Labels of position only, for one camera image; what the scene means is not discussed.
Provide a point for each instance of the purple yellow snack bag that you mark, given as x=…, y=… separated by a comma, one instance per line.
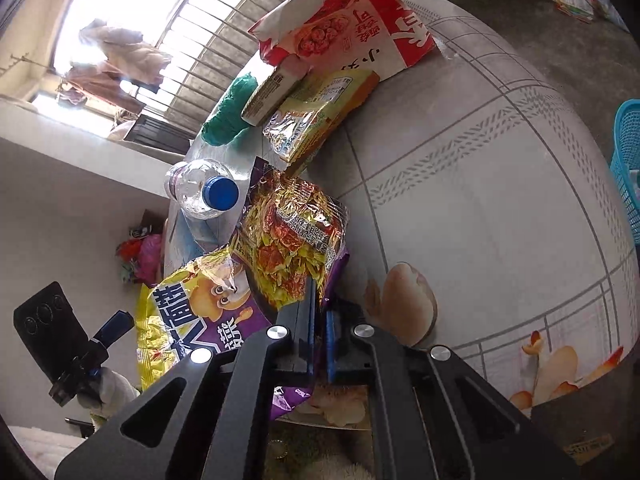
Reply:
x=280, y=230

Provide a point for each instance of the yellow noodle packet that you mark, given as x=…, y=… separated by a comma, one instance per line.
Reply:
x=320, y=105

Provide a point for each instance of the black metal rack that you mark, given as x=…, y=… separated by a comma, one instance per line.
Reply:
x=155, y=135

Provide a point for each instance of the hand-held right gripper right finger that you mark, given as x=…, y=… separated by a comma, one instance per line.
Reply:
x=332, y=345

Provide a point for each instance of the red white snack bag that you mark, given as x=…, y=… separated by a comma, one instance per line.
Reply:
x=350, y=35

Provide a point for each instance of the pink bag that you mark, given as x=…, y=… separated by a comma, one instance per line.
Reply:
x=150, y=262

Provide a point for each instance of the small cream box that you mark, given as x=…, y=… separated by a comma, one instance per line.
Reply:
x=270, y=95

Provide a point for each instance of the beige hanging jacket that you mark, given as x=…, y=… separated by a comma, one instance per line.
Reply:
x=130, y=55

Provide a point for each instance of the metal railing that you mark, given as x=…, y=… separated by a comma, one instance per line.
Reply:
x=215, y=25

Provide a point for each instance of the blue plastic basket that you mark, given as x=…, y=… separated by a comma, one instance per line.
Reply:
x=625, y=160

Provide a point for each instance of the dark brown box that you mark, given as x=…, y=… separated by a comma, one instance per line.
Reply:
x=575, y=420

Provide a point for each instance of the pink hanging garment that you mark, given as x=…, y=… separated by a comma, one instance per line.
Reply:
x=100, y=85

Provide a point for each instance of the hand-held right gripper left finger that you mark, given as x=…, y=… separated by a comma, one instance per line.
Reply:
x=311, y=330

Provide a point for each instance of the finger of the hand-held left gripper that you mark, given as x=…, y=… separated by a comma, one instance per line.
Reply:
x=115, y=327
x=50, y=332

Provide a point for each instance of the clear bottle with blue label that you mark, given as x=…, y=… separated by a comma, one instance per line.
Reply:
x=192, y=185

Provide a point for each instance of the green plastic bag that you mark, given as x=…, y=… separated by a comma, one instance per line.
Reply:
x=227, y=115

